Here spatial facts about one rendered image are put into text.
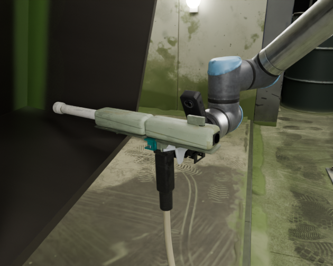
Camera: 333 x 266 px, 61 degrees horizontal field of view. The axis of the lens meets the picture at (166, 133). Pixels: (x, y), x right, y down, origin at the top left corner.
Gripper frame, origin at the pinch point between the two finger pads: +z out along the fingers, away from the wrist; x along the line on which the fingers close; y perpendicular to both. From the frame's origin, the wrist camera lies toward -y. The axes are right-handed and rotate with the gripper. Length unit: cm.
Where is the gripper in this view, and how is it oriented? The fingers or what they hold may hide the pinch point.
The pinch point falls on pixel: (160, 143)
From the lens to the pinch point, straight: 58.2
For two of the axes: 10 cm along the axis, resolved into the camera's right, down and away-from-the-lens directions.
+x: -8.2, -1.9, 5.4
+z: -5.7, 2.7, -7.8
